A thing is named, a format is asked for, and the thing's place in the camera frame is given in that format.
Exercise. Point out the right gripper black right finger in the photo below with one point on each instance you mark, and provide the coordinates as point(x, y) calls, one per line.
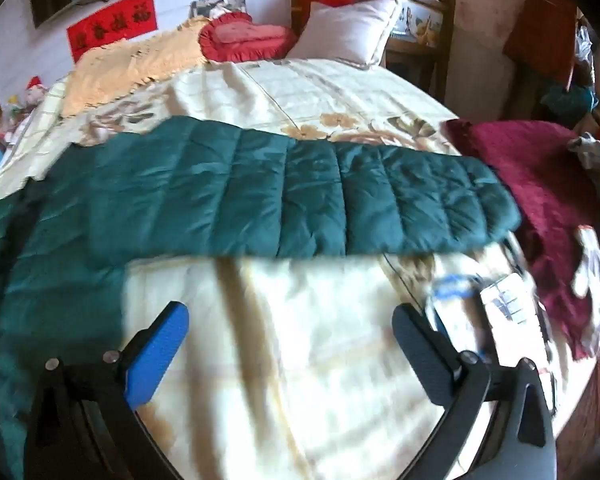
point(519, 441)

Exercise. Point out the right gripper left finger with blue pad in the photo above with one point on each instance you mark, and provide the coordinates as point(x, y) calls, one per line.
point(84, 422)

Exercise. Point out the dark green quilted jacket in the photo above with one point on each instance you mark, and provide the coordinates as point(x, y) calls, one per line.
point(207, 189)

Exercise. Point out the floral cream bed quilt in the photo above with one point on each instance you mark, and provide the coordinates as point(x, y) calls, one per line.
point(289, 369)

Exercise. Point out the maroon fuzzy blanket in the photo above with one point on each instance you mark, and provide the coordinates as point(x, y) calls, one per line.
point(554, 195)

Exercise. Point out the pig plush toy red hat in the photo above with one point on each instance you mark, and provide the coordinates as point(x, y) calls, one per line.
point(32, 96)

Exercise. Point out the peach ruffled pillow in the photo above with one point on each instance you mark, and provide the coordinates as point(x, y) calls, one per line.
point(108, 73)

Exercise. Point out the red Chinese banner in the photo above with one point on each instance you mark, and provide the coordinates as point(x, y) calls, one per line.
point(124, 19)

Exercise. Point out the red heart-shaped cushion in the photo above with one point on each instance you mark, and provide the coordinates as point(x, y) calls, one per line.
point(233, 37)

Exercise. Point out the framed photo on headboard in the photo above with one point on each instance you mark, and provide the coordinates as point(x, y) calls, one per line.
point(213, 9)

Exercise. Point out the white square pillow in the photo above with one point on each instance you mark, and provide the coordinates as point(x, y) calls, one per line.
point(355, 34)

